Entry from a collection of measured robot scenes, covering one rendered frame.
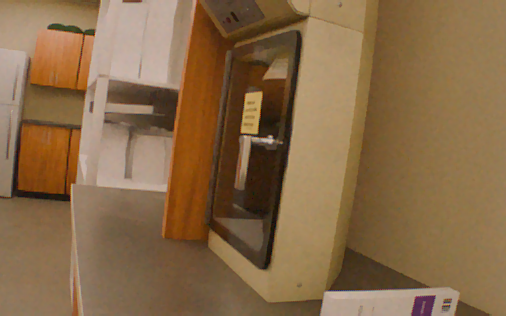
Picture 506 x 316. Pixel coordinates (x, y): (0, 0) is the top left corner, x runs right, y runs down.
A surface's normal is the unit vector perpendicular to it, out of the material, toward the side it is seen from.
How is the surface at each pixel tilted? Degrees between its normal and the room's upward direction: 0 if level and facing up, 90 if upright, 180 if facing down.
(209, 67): 90
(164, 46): 96
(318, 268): 90
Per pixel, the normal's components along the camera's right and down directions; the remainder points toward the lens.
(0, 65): 0.40, 0.11
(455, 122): -0.91, -0.11
